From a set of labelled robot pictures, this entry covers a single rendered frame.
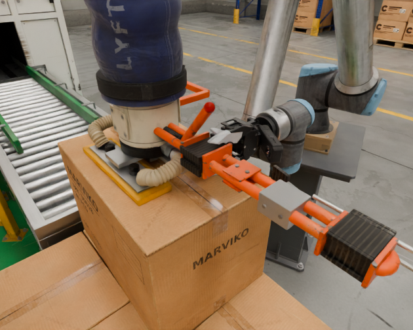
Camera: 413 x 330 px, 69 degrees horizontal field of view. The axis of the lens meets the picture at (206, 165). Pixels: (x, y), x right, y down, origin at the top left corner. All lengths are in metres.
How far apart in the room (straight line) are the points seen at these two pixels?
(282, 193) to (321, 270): 1.38
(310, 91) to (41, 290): 1.25
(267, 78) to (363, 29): 0.33
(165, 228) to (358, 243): 0.39
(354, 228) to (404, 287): 1.52
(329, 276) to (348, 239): 1.41
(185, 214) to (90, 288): 0.53
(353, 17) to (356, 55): 0.15
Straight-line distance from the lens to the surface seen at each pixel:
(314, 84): 1.36
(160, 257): 0.66
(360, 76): 1.23
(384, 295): 1.93
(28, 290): 1.21
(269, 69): 0.94
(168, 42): 0.72
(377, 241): 0.50
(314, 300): 1.77
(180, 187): 0.79
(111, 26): 0.71
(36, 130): 2.25
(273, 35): 0.94
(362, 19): 1.07
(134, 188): 0.76
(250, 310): 1.03
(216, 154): 0.64
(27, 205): 1.46
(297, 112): 0.84
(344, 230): 0.50
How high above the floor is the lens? 1.42
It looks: 33 degrees down
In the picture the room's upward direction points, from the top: straight up
